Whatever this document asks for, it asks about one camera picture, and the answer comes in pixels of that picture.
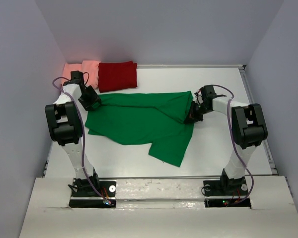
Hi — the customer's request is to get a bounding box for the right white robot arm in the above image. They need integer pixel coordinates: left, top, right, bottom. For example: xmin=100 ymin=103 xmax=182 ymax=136
xmin=184 ymin=84 xmax=268 ymax=197

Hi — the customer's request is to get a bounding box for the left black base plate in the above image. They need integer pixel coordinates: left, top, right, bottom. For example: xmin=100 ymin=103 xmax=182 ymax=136
xmin=68 ymin=179 xmax=117 ymax=209

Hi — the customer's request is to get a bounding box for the folded pink t shirt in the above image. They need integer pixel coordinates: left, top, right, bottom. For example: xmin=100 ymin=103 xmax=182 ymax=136
xmin=62 ymin=60 xmax=100 ymax=89

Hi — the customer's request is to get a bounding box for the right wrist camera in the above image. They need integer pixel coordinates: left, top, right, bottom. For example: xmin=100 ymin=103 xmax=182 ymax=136
xmin=194 ymin=90 xmax=205 ymax=105

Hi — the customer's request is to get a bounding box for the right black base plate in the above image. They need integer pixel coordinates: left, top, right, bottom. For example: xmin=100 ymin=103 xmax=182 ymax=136
xmin=201 ymin=180 xmax=251 ymax=208

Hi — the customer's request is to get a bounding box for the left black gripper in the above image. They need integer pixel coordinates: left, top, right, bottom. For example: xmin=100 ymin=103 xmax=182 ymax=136
xmin=78 ymin=85 xmax=102 ymax=111

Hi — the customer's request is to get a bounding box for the folded red t shirt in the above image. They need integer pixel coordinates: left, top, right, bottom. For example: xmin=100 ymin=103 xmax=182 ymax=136
xmin=98 ymin=61 xmax=138 ymax=93

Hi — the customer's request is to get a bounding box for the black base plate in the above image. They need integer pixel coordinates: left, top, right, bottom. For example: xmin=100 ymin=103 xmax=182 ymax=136
xmin=201 ymin=180 xmax=251 ymax=208
xmin=68 ymin=179 xmax=117 ymax=209

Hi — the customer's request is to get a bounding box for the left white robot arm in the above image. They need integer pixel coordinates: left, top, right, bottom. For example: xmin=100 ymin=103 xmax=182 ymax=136
xmin=45 ymin=71 xmax=102 ymax=197

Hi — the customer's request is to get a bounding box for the green t shirt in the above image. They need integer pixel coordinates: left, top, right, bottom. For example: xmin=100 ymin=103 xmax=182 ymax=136
xmin=85 ymin=91 xmax=194 ymax=167

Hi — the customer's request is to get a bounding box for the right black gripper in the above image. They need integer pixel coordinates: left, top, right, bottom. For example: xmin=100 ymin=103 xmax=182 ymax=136
xmin=183 ymin=100 xmax=211 ymax=124

